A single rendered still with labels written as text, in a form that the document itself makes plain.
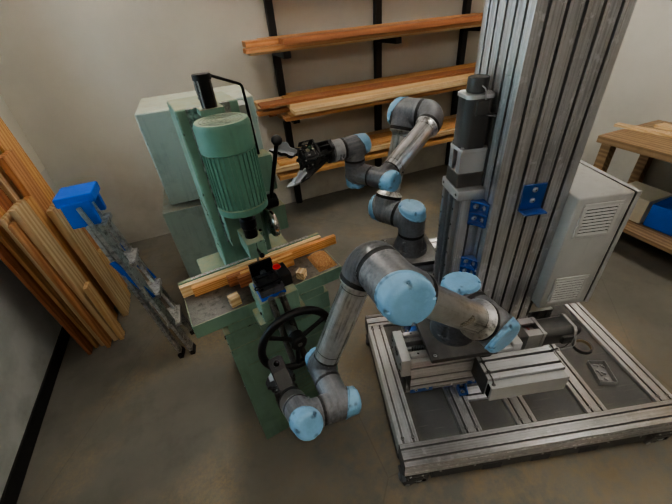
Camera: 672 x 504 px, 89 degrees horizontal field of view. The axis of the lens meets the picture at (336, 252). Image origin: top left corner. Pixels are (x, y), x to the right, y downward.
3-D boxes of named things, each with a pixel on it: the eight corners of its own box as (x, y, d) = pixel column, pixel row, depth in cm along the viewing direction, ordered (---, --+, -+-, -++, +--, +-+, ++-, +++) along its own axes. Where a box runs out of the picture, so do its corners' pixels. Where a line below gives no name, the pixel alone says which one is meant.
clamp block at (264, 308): (264, 323, 121) (259, 305, 116) (252, 301, 131) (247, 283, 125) (302, 307, 126) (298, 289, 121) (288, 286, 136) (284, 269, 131)
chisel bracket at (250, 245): (252, 263, 131) (246, 245, 126) (241, 246, 141) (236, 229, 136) (270, 256, 134) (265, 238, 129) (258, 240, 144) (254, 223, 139)
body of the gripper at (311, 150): (296, 141, 112) (328, 134, 116) (293, 157, 119) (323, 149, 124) (306, 161, 110) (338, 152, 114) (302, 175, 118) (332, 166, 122)
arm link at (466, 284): (458, 292, 119) (464, 261, 111) (486, 317, 109) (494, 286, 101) (429, 303, 116) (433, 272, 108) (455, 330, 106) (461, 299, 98)
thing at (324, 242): (195, 297, 131) (192, 289, 128) (194, 294, 132) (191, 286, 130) (336, 243, 153) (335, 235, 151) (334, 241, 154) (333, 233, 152)
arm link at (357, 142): (373, 157, 125) (372, 134, 120) (347, 164, 121) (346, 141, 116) (361, 151, 131) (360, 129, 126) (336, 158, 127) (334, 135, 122)
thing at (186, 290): (183, 298, 131) (179, 288, 128) (182, 295, 132) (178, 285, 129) (322, 245, 152) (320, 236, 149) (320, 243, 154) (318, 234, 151)
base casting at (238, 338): (230, 351, 132) (223, 336, 127) (200, 273, 174) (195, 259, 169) (331, 305, 148) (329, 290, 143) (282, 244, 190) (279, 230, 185)
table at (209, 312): (201, 358, 114) (196, 346, 111) (186, 304, 137) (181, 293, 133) (355, 289, 136) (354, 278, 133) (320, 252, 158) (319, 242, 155)
